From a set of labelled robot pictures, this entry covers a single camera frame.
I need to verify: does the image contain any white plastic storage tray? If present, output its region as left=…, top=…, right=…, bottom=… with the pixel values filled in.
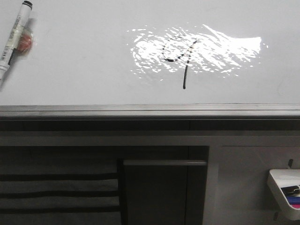
left=267, top=169, right=300, bottom=220

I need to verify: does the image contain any white whiteboard with metal frame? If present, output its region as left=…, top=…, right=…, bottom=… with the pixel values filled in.
left=0, top=0, right=300, bottom=120

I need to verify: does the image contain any white whiteboard marker pen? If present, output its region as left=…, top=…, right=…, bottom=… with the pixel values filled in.
left=0, top=0, right=32, bottom=80

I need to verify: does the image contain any orange eraser taped to marker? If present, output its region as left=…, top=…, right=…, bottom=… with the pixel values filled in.
left=17, top=18, right=35, bottom=56

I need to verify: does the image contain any grey black striped fabric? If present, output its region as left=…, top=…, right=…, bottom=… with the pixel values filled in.
left=0, top=172, right=128, bottom=225

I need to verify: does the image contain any black binder clip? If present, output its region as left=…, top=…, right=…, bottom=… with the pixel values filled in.
left=281, top=185, right=300, bottom=196

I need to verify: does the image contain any dark cabinet panel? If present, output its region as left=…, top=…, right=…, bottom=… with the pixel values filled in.
left=123, top=159, right=207, bottom=225

